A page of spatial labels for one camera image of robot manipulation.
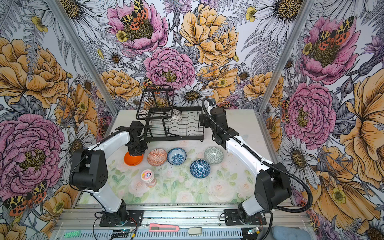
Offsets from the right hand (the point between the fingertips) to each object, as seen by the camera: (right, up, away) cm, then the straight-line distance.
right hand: (209, 116), depth 84 cm
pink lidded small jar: (-32, -31, -6) cm, 45 cm away
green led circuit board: (-63, -54, -15) cm, 85 cm away
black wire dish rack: (-26, -3, +3) cm, 26 cm away
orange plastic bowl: (-45, -26, +5) cm, 52 cm away
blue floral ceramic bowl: (-20, -24, +12) cm, 34 cm away
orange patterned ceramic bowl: (-32, -25, +10) cm, 42 cm away
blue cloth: (+32, -53, -16) cm, 64 cm away
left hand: (-39, -24, +6) cm, 46 cm away
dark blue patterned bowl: (-5, -31, +6) cm, 32 cm away
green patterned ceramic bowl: (+4, -24, +12) cm, 27 cm away
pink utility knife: (-26, -53, -13) cm, 60 cm away
